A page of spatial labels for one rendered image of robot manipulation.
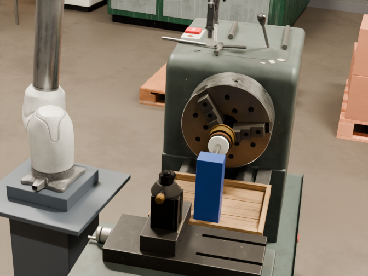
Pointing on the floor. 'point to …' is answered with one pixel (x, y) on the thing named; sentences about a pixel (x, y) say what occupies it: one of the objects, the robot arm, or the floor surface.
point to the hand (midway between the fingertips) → (211, 35)
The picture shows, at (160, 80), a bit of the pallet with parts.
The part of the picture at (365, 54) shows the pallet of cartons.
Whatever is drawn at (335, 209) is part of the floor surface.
